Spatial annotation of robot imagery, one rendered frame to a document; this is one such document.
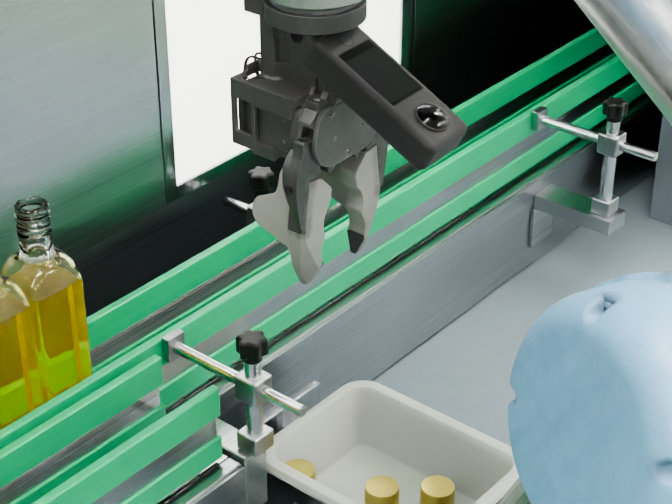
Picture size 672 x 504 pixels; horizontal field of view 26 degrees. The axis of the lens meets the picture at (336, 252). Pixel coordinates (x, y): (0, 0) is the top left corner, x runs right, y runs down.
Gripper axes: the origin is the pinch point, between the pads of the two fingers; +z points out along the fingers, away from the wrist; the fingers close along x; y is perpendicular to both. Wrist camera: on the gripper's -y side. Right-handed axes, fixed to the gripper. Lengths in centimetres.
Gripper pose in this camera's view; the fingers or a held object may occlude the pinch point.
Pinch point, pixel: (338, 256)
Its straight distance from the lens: 109.3
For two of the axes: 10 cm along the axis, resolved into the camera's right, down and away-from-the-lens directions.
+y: -7.7, -3.3, 5.4
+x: -6.4, 4.0, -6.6
